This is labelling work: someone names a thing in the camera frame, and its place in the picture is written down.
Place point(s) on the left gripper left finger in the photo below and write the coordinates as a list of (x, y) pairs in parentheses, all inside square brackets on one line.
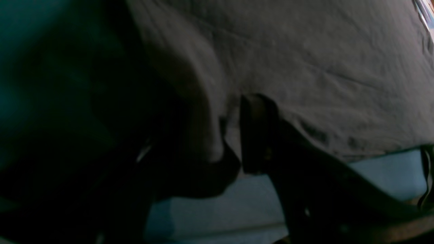
[(74, 201)]

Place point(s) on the dark grey T-shirt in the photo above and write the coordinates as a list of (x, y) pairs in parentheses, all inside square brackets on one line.
[(355, 77)]

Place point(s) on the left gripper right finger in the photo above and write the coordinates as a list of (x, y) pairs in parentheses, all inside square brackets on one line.
[(324, 200)]

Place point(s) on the blue table cloth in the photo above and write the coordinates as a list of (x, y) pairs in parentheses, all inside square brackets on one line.
[(75, 78)]

